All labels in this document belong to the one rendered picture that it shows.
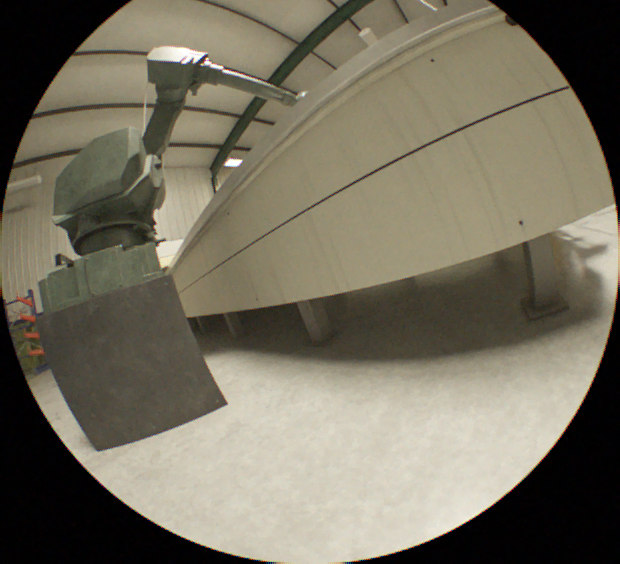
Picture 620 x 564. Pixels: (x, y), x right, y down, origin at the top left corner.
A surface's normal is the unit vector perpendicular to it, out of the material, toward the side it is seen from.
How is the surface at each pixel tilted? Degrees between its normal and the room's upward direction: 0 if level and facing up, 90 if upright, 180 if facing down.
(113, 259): 90
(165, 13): 169
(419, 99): 90
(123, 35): 180
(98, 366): 90
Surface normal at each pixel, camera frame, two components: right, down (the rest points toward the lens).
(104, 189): 0.54, 0.66
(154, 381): 0.58, -0.24
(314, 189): -0.63, 0.21
